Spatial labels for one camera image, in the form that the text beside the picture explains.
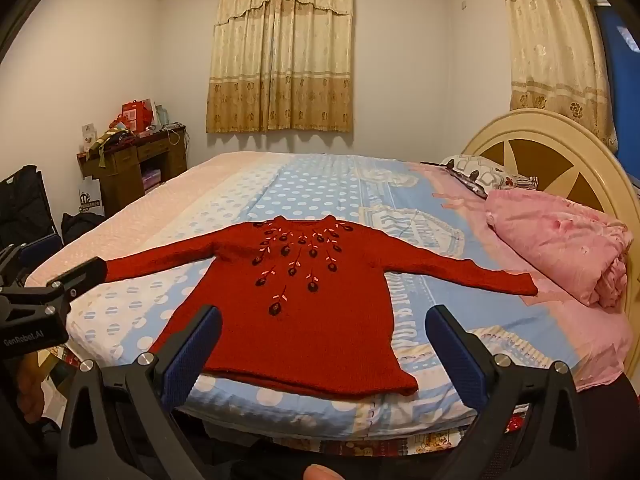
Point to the pale pink mattress pad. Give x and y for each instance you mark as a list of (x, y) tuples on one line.
[(165, 200)]

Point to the white wall card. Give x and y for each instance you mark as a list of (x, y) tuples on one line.
[(89, 135)]

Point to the red embroidered knit sweater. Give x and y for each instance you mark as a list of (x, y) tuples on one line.
[(310, 330)]

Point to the large black bag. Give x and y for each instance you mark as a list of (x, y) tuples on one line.
[(22, 200)]

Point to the white printed paper bag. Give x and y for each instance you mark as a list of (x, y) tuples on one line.
[(90, 205)]

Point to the pale paper bag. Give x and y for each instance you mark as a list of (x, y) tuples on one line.
[(161, 116)]

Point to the grey patterned pillow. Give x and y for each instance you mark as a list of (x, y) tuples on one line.
[(475, 167)]

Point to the blue window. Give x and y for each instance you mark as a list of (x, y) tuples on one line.
[(620, 85)]

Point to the pink folded quilt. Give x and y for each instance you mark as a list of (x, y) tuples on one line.
[(560, 240)]

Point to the floral patterned bed cover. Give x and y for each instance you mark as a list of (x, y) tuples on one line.
[(440, 440)]

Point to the dark wooden desk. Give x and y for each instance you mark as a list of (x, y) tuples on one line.
[(125, 160)]

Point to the green yellow striped cloth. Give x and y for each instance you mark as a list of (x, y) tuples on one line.
[(107, 140)]

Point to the white floral striped pillow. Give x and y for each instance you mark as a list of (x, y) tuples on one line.
[(522, 181)]

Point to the cream round bed headboard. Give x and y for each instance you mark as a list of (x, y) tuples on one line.
[(530, 125)]

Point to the red gift box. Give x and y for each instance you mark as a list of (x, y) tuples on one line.
[(137, 115)]

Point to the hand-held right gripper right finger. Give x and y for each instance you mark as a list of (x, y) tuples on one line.
[(460, 355)]

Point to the purple box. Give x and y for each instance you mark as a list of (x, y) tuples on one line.
[(151, 180)]

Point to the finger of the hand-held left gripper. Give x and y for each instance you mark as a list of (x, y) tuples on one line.
[(47, 246), (92, 271)]

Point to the beige floral window curtain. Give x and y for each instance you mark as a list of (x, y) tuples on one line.
[(545, 35), (280, 60)]

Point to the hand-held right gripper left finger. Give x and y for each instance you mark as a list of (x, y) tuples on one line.
[(195, 355)]

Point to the black backpack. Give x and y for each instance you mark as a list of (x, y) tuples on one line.
[(80, 225)]

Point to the person's right hand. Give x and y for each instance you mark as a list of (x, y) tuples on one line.
[(324, 467)]

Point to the blue printed bed sheet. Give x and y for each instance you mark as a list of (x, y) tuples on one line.
[(320, 190)]

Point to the person's left hand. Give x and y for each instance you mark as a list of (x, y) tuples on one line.
[(32, 390)]

